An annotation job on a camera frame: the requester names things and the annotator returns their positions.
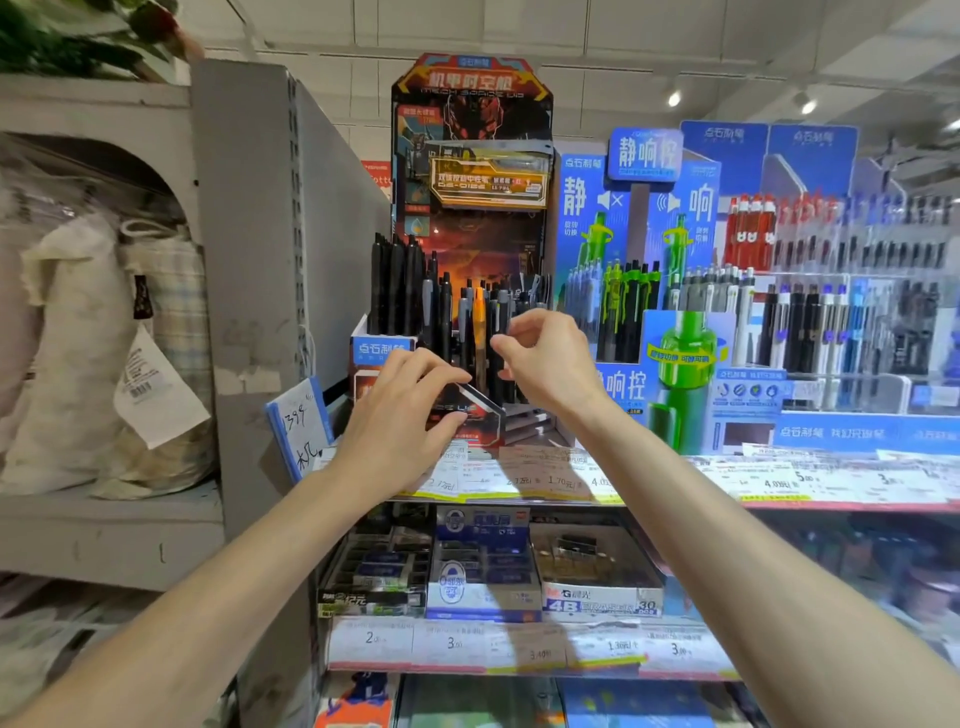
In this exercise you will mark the person's right hand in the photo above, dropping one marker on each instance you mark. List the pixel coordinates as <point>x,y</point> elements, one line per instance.
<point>559,367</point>

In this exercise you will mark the person's left hand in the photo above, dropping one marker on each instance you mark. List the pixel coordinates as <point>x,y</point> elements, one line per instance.
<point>390,427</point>

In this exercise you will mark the person's left thumb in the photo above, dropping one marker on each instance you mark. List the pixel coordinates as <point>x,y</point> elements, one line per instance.
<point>448,426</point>

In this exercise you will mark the person's right thumb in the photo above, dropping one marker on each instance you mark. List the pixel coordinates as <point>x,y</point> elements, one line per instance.
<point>516,355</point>

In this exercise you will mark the black grey gel pen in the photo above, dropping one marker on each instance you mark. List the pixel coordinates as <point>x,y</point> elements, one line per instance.
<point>502,307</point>

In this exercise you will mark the person's left forearm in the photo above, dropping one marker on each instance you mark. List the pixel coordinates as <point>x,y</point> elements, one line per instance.
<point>210,600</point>

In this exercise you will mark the person's right forearm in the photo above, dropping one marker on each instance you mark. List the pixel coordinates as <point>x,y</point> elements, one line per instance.
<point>720,577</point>

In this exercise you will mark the group of green black pens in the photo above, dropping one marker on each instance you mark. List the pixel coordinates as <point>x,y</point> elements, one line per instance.
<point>626,307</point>

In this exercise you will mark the blue handwritten price sign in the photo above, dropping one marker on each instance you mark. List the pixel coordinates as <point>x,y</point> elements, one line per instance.
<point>300,427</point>

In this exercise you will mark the blue white eraser box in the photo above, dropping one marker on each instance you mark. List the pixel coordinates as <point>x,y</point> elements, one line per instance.
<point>480,577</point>

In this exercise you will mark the black eraser box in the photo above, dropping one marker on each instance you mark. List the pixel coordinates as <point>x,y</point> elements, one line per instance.
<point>375,570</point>

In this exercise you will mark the blue green pen display stand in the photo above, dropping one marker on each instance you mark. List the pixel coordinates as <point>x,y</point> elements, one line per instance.
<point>679,390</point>

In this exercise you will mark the clear boxed pen set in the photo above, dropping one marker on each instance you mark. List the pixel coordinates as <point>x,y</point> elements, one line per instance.
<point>487,180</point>

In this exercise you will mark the grey white eraser box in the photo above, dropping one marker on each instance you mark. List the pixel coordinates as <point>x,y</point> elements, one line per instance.
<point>592,577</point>

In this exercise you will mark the short shelf price label strip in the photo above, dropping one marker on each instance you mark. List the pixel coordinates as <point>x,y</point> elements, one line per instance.
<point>420,645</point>

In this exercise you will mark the dark robot print pen display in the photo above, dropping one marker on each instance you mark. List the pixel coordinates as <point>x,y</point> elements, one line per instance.
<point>472,97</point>

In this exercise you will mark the grey metal shelf unit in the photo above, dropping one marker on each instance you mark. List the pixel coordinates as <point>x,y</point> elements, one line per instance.
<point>247,225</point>

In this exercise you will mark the orange blue packet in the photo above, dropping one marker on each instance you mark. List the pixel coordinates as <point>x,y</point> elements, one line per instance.
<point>356,701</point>

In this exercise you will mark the white paper tag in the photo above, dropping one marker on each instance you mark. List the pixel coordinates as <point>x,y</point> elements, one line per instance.
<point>157,397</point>

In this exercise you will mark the checkered fabric bag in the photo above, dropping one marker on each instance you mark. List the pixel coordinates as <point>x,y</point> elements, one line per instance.
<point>176,300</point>

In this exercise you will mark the ceiling spotlight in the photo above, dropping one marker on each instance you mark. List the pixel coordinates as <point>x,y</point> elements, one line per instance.
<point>674,98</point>
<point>808,106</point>

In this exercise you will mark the long shelf price label strip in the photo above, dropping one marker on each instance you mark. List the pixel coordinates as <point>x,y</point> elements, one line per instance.
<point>810,484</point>

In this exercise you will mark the rows of assorted pens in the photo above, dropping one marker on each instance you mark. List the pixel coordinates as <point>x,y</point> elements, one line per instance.
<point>840,322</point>

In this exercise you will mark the blue tiered pen rack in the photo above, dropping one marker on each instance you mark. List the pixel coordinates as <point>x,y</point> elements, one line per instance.
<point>840,431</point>

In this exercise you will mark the blue flat package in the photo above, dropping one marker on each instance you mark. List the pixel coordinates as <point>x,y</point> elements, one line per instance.
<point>637,705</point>

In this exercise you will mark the white fabric bag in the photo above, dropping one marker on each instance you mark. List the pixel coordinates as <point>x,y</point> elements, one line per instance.
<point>71,360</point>

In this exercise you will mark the plastic wrapped packages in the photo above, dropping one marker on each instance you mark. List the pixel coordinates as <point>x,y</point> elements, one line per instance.
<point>52,637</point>

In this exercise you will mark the clear plastic wrapped bedding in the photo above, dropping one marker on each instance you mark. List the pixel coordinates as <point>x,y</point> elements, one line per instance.
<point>45,172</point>

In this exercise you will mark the green artificial plant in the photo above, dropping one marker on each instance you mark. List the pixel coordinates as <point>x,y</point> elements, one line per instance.
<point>67,34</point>

